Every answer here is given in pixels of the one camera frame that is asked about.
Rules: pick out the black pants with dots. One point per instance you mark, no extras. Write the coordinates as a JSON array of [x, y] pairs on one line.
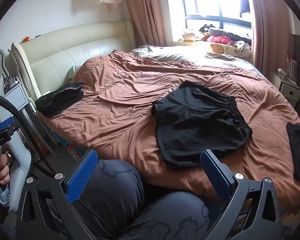
[[197, 120]]

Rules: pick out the folded black clothes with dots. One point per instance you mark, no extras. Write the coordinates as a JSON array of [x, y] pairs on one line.
[[60, 97]]

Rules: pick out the small orange object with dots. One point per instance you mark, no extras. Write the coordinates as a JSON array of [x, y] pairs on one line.
[[27, 39]]

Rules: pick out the white striped bag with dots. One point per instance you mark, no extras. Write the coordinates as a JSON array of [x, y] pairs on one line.
[[291, 66]]

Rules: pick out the person's legs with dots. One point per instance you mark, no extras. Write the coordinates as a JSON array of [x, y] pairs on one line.
[[120, 200]]

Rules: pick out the brown blanket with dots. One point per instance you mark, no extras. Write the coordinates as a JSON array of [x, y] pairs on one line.
[[115, 110]]

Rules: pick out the cream nightstand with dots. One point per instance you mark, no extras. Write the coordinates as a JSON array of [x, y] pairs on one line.
[[287, 87]]

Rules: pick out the pink plush toy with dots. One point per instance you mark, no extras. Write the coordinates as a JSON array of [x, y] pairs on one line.
[[220, 39]]

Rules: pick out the printed box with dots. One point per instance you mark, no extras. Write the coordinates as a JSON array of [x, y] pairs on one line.
[[72, 152]]

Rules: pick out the pale green pillow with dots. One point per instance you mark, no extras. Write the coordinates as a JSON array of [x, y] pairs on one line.
[[73, 71]]

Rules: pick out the black cloth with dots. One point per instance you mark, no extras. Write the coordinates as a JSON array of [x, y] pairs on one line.
[[298, 152]]

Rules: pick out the grey bedsheet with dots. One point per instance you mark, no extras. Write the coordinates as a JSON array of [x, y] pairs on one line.
[[190, 55]]

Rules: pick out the pink curtain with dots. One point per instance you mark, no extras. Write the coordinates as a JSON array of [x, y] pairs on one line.
[[262, 17], [145, 10]]

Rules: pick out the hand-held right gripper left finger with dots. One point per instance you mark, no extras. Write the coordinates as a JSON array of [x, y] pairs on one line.
[[81, 173]]

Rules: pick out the person's left hand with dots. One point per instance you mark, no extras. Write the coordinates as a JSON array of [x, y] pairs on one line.
[[1, 171]]

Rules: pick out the cream padded headboard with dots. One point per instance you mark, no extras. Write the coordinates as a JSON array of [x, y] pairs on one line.
[[65, 50]]

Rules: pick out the dark framed window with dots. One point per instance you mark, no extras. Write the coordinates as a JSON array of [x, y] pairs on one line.
[[210, 0]]

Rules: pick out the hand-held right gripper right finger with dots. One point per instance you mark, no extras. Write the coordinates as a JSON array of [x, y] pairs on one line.
[[216, 177]]

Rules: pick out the brown plush toy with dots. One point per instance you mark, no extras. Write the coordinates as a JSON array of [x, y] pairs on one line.
[[190, 36]]

